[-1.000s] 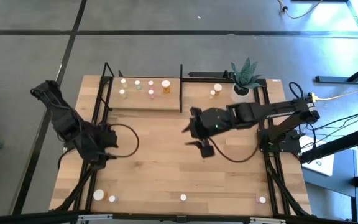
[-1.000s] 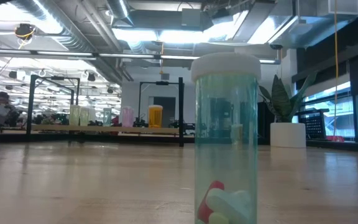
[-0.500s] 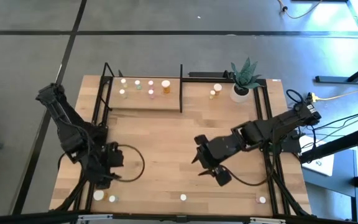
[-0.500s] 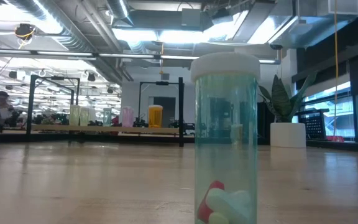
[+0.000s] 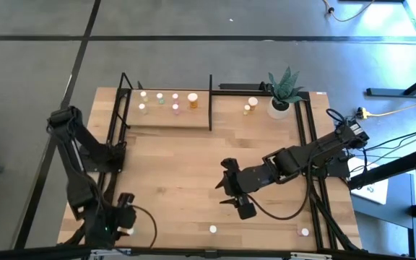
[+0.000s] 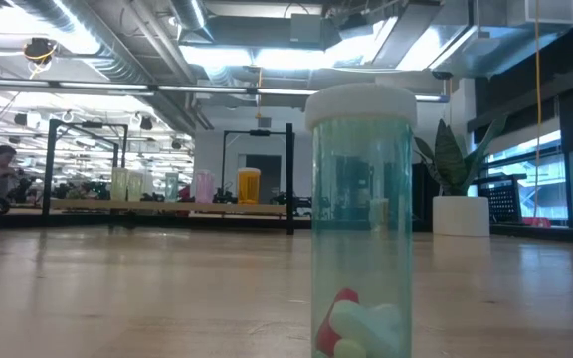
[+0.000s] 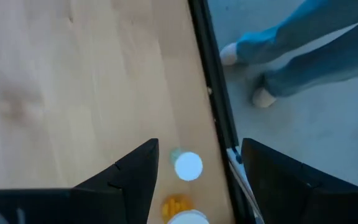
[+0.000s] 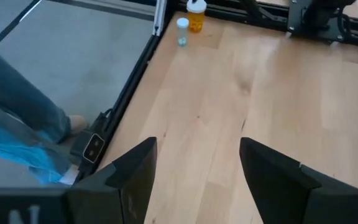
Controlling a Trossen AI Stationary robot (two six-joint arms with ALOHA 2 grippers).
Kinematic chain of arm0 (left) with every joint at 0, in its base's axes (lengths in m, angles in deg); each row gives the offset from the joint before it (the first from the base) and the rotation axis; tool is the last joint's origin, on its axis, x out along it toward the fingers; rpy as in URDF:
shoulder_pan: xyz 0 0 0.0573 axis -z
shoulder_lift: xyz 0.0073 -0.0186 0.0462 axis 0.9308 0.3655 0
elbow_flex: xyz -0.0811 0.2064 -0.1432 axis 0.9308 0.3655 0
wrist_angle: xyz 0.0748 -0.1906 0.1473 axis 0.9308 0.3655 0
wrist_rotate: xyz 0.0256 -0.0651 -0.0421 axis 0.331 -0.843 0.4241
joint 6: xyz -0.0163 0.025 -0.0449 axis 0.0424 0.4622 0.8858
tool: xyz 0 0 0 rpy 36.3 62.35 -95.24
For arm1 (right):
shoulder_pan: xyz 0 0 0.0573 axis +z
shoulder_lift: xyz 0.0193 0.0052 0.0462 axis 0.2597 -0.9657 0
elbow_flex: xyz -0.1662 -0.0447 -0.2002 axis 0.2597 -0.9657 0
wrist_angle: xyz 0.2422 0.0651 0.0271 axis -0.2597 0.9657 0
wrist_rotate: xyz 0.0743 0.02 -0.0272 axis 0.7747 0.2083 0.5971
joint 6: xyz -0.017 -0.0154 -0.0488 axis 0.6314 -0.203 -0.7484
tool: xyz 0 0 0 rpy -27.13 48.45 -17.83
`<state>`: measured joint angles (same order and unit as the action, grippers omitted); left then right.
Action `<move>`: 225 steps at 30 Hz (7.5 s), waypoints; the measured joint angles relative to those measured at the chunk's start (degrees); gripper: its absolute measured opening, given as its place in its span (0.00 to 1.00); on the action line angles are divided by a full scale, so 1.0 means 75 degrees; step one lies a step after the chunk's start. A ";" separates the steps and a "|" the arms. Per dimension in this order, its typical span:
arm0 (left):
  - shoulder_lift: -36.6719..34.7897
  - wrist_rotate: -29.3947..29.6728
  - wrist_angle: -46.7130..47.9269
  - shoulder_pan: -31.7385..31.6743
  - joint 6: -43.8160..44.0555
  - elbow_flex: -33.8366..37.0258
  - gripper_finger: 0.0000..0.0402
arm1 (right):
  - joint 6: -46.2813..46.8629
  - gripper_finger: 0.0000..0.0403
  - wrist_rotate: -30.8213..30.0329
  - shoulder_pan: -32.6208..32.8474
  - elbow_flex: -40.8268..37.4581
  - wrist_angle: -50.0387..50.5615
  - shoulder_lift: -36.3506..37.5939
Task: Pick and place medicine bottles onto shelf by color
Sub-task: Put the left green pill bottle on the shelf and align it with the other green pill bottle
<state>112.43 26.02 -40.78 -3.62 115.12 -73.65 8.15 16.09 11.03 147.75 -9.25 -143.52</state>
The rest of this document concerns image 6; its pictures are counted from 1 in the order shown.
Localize black aluminium table frame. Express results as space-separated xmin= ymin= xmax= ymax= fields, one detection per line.
xmin=0 ymin=211 xmax=573 ymax=246

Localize snake plant in white pot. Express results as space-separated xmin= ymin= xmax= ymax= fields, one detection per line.
xmin=414 ymin=113 xmax=510 ymax=239

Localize black yellow ceiling cord reel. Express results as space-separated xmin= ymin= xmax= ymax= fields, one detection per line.
xmin=22 ymin=37 xmax=60 ymax=66

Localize black background gantry frame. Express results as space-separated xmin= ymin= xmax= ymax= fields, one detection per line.
xmin=220 ymin=127 xmax=290 ymax=205

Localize black cabinet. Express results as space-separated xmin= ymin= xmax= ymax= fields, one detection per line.
xmin=412 ymin=161 xmax=436 ymax=233

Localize yellow hanging cord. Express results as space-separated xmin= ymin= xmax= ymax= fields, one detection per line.
xmin=533 ymin=0 xmax=542 ymax=220

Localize pale green tablet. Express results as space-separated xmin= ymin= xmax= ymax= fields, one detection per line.
xmin=332 ymin=337 xmax=369 ymax=358

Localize wooden shelf with black frame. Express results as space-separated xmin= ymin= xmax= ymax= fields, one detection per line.
xmin=41 ymin=118 xmax=298 ymax=236

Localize white ceiling box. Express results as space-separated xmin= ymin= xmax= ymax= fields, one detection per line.
xmin=506 ymin=0 xmax=573 ymax=27

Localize teal pill-filled medicine bottle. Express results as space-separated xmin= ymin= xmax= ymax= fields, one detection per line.
xmin=304 ymin=83 xmax=419 ymax=358

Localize small teal medicine bottle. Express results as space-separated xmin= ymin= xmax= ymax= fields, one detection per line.
xmin=164 ymin=172 xmax=179 ymax=203

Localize grey ceiling box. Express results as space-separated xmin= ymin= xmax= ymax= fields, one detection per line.
xmin=289 ymin=13 xmax=326 ymax=45

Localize white oblong tablet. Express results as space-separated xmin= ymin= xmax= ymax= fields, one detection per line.
xmin=328 ymin=299 xmax=405 ymax=358

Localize person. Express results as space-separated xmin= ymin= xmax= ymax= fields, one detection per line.
xmin=0 ymin=143 xmax=27 ymax=200

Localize black background robot arms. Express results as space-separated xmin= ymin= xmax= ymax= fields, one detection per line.
xmin=216 ymin=191 xmax=332 ymax=208

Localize black perforated panel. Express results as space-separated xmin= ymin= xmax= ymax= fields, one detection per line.
xmin=473 ymin=173 xmax=527 ymax=226

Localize red pill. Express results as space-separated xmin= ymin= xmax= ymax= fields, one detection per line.
xmin=314 ymin=287 xmax=361 ymax=357

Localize white suspended light rail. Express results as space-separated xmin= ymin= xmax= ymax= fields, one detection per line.
xmin=0 ymin=77 xmax=327 ymax=98

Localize small pink medicine bottle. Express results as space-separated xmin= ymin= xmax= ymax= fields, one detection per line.
xmin=195 ymin=169 xmax=216 ymax=204

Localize small red object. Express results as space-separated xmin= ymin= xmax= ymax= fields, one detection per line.
xmin=520 ymin=216 xmax=552 ymax=229

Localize large orange medicine bottle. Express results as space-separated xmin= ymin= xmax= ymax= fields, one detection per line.
xmin=237 ymin=167 xmax=262 ymax=205

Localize silver ventilation duct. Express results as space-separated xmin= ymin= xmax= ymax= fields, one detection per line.
xmin=169 ymin=0 xmax=238 ymax=89
xmin=10 ymin=0 xmax=203 ymax=135

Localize silver rectangular air duct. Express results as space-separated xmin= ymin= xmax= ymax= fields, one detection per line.
xmin=428 ymin=19 xmax=573 ymax=81

